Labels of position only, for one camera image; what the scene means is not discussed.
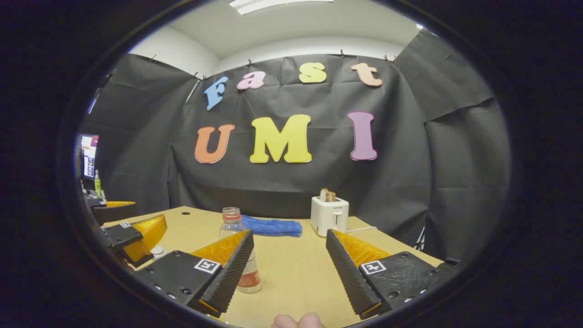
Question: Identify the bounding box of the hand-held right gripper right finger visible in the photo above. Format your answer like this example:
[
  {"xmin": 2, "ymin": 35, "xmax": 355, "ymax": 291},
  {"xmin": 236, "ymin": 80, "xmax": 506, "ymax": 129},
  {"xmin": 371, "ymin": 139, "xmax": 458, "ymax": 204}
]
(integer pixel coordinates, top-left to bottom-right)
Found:
[{"xmin": 325, "ymin": 229, "xmax": 460, "ymax": 320}]

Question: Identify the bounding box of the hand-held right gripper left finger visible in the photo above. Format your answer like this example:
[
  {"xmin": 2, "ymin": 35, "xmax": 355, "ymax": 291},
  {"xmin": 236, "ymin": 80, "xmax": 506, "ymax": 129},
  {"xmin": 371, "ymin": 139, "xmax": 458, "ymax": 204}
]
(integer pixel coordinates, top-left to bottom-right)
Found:
[{"xmin": 133, "ymin": 229, "xmax": 255, "ymax": 318}]

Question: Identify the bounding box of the clear plastic water bottle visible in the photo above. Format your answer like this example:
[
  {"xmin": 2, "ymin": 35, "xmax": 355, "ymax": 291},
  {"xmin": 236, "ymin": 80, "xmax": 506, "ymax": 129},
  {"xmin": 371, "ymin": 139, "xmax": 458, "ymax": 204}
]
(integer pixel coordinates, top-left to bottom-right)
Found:
[{"xmin": 219, "ymin": 207, "xmax": 263, "ymax": 294}]

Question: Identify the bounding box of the computer monitor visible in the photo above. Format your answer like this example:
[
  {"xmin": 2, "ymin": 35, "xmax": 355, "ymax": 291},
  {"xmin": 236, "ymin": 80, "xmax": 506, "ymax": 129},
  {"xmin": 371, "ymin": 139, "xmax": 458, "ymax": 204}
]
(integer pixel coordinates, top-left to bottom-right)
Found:
[{"xmin": 80, "ymin": 133, "xmax": 99, "ymax": 180}]

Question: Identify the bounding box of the white toaster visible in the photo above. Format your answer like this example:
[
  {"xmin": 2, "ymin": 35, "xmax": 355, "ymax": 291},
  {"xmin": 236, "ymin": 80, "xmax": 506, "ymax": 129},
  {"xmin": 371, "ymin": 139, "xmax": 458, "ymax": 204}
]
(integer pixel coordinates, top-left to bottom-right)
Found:
[{"xmin": 311, "ymin": 196, "xmax": 350, "ymax": 237}]

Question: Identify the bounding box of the blue towel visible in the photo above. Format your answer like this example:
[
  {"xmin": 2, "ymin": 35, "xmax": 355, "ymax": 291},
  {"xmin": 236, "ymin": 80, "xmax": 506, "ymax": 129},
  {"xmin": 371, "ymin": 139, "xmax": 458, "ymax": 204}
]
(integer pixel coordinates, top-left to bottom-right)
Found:
[{"xmin": 240, "ymin": 215, "xmax": 303, "ymax": 238}]

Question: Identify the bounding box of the black backdrop cloth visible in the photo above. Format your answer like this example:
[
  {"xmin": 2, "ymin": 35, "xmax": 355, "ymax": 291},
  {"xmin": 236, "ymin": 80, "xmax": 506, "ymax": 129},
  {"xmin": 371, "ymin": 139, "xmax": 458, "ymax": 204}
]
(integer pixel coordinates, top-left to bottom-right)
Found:
[{"xmin": 77, "ymin": 28, "xmax": 511, "ymax": 262}]

